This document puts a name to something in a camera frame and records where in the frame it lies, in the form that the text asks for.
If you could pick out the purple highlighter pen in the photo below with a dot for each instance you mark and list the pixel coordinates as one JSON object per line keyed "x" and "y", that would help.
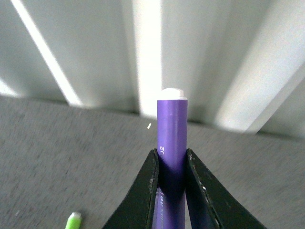
{"x": 172, "y": 109}

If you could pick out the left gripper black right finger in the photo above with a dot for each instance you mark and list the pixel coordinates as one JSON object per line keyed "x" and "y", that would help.
{"x": 210, "y": 204}

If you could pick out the white pleated curtain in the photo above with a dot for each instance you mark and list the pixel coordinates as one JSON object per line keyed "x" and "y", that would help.
{"x": 240, "y": 63}

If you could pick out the green highlighter pen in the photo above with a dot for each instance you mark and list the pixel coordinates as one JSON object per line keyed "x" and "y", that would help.
{"x": 74, "y": 221}

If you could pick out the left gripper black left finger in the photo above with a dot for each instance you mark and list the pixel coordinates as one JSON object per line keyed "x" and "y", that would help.
{"x": 136, "y": 211}

